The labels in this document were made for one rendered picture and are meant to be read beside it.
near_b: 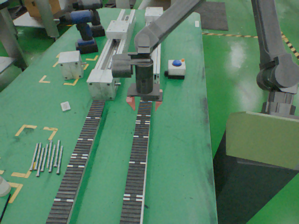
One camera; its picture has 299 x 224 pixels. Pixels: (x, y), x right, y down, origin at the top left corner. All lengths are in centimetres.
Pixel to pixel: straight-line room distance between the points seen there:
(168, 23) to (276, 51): 33
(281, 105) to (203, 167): 29
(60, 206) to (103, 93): 45
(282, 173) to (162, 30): 60
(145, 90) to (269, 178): 52
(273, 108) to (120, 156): 50
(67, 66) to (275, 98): 83
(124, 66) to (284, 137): 49
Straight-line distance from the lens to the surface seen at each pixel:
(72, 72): 103
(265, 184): 87
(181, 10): 68
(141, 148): 66
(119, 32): 116
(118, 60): 63
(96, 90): 86
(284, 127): 64
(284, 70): 71
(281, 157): 74
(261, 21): 75
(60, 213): 61
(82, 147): 69
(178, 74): 98
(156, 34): 64
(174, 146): 71
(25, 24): 364
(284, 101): 72
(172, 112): 82
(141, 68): 61
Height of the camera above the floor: 135
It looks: 44 degrees down
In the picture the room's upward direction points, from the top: straight up
